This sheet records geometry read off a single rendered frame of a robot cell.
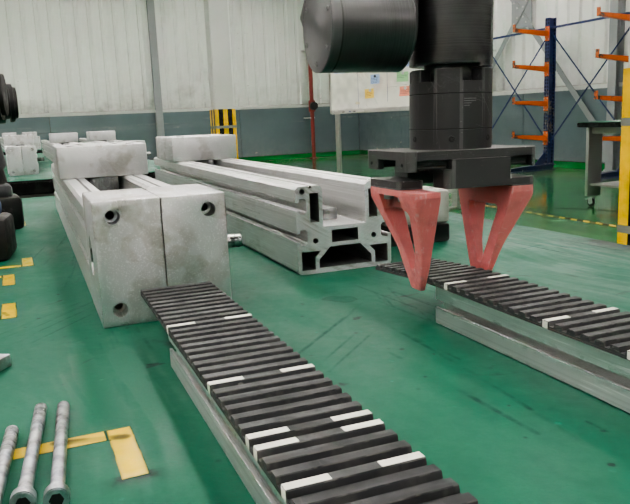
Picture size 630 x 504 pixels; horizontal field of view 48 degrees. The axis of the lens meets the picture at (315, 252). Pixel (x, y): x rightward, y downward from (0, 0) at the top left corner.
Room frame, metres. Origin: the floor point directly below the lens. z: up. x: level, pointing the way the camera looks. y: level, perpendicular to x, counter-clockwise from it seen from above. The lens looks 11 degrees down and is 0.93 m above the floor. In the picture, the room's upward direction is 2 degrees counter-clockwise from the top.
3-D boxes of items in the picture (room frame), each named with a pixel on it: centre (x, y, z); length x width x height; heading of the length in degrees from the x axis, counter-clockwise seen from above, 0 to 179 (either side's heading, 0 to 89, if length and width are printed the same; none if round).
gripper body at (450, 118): (0.51, -0.10, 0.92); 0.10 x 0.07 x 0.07; 111
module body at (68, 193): (0.99, 0.29, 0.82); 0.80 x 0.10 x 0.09; 21
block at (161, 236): (0.58, 0.12, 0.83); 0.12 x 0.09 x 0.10; 111
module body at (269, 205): (1.06, 0.12, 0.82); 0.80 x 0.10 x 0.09; 21
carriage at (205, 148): (1.29, 0.21, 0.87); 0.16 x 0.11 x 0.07; 21
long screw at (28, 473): (0.31, 0.13, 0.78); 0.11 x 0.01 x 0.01; 17
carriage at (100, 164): (0.99, 0.29, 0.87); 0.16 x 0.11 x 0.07; 21
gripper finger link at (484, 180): (0.51, -0.11, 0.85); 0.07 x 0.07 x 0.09; 21
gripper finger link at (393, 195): (0.50, -0.09, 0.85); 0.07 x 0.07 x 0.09; 21
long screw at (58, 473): (0.31, 0.12, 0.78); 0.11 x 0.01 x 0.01; 17
